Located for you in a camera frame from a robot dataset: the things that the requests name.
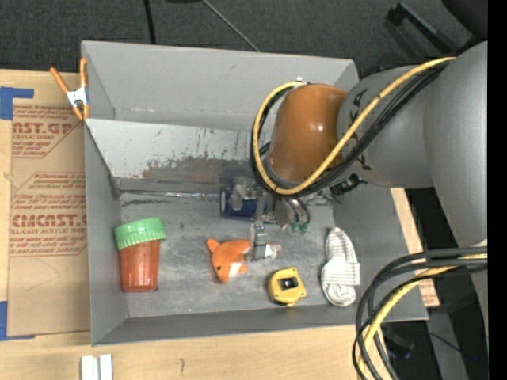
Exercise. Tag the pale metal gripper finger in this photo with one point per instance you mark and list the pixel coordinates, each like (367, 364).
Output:
(259, 244)
(242, 193)

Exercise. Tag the blue cylinder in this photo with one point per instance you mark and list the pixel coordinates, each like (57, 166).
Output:
(247, 206)

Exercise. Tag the orange fox toy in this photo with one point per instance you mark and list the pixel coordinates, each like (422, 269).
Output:
(227, 259)

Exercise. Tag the yellow tape measure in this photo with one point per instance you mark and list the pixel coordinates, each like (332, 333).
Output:
(286, 287)

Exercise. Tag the white striped sock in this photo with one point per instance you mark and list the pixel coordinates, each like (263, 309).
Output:
(338, 271)

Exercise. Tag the grey metal bin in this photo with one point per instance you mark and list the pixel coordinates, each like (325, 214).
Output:
(190, 283)

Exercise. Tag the orange cup with green lid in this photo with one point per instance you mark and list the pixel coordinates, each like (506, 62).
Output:
(138, 259)

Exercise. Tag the brown cardboard board, red print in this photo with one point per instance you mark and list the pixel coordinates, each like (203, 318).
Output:
(47, 196)

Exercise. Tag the black cylinder on white bracket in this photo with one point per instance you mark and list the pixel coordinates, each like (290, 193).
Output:
(345, 185)

